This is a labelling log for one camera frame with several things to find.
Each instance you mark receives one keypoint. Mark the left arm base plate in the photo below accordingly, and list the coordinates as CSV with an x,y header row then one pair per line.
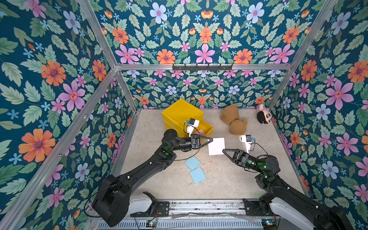
x,y
157,209

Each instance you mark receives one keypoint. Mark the blue sticky note pad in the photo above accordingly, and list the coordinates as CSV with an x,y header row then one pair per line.
x,y
197,175
192,163

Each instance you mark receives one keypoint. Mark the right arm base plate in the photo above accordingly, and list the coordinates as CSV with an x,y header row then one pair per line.
x,y
256,208

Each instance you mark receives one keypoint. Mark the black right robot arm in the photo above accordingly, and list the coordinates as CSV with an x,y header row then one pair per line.
x,y
283,200

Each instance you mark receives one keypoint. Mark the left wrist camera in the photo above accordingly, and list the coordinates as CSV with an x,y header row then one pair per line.
x,y
190,126

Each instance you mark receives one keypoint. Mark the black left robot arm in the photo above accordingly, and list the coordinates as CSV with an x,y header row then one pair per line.
x,y
112,200

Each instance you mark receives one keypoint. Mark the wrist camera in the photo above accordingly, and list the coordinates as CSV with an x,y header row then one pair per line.
x,y
247,141
190,126

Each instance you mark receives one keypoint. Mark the pink black plush toy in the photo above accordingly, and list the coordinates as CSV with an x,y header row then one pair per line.
x,y
264,116

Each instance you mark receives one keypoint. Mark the yellow plastic drawer cabinet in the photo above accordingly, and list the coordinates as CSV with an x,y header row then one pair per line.
x,y
175,116

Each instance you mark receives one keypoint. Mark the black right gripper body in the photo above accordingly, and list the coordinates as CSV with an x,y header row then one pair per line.
x,y
237,155

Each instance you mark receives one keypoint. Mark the yellow drawer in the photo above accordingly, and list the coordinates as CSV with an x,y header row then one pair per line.
x,y
205,126

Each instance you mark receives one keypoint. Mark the black wall hook rail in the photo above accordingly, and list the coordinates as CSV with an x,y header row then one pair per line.
x,y
201,67

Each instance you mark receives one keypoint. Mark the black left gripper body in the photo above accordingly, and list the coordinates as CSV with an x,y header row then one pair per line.
x,y
191,142

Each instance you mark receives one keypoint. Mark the pink sticky note pad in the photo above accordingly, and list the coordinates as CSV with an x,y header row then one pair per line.
x,y
216,146
203,132

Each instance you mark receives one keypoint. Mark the brown teddy bear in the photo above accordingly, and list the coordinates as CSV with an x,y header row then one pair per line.
x,y
230,116

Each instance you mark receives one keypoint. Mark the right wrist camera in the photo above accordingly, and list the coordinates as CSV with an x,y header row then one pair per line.
x,y
247,141

